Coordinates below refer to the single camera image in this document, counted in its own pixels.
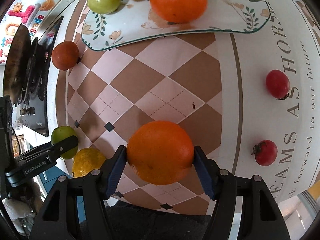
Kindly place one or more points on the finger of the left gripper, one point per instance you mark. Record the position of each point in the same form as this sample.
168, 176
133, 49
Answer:
60, 147

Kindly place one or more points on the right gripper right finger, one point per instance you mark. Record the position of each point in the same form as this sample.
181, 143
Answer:
261, 217

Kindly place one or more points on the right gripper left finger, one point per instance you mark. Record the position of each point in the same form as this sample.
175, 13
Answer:
58, 217

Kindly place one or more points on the speckled yellow orange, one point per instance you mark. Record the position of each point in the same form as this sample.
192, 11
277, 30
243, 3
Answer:
86, 160

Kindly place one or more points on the red cherry tomato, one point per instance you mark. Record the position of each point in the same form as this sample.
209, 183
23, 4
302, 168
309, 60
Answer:
265, 152
277, 84

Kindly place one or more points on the dark orange tangerine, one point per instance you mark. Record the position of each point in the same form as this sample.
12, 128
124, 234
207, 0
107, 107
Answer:
65, 55

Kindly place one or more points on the bright orange mandarin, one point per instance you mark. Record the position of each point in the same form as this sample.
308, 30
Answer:
160, 152

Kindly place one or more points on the large orange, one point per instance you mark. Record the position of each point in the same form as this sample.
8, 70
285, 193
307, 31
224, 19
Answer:
179, 11

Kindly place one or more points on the patterned table mat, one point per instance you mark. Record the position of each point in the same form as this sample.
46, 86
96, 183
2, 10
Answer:
213, 86

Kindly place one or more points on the floral glass plate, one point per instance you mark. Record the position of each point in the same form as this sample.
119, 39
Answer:
136, 21

